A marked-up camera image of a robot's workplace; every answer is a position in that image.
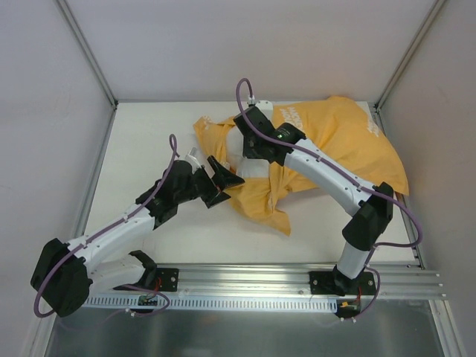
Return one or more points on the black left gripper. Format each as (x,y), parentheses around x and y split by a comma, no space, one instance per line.
(210,187)

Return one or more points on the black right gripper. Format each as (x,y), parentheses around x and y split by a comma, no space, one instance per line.
(249,149)

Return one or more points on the orange cartoon print pillowcase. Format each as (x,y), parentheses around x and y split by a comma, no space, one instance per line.
(347,142)

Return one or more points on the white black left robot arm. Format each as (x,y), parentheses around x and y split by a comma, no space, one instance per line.
(68,273)

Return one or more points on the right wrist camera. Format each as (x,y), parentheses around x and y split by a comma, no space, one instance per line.
(262,105)

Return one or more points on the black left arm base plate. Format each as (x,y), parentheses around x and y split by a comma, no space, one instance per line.
(159,280)

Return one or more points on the right aluminium side rail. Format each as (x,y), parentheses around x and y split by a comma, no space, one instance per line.
(402,188)

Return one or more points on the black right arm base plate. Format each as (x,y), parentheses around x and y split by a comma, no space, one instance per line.
(333,283)

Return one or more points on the white slotted cable duct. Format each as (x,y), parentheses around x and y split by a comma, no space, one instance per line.
(220,303)

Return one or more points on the right aluminium frame post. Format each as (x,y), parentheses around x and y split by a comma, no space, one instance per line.
(418,39)

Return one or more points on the aluminium frame post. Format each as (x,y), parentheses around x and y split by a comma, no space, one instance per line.
(76,31)
(418,39)

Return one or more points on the aluminium front rail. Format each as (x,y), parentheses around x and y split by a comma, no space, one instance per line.
(397,282)

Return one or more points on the left aluminium frame post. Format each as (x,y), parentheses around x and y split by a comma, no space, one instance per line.
(76,31)

